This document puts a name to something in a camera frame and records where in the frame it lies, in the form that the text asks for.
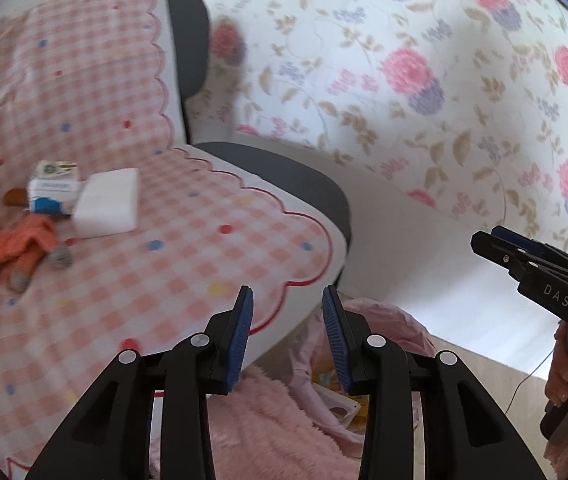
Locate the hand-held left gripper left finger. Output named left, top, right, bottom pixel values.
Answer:
left=26, top=285, right=255, bottom=480

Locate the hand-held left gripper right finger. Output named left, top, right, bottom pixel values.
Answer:
left=321, top=285, right=547, bottom=480

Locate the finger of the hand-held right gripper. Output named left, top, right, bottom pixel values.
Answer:
left=470, top=230, right=540, bottom=283
left=490, top=225, right=568, bottom=278

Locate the pink plastic bag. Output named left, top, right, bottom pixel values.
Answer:
left=289, top=297, right=437, bottom=458

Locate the pink fluffy clothing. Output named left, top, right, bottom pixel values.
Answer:
left=149, top=365, right=365, bottom=480

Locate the pink checked mat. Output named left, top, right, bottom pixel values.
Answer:
left=0, top=0, right=335, bottom=471

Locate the grey office chair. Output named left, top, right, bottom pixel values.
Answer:
left=161, top=0, right=353, bottom=311

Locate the white rectangular box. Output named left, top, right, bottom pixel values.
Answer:
left=71, top=167, right=140, bottom=238

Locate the floral printed cloth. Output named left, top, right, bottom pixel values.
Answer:
left=184, top=0, right=568, bottom=281

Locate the blue and white carton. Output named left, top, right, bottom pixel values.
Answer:
left=26, top=160, right=84, bottom=217

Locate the orange knitted sock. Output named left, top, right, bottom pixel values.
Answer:
left=0, top=216, right=74, bottom=293

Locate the thin grey floor cable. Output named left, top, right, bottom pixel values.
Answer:
left=506, top=345, right=557, bottom=411

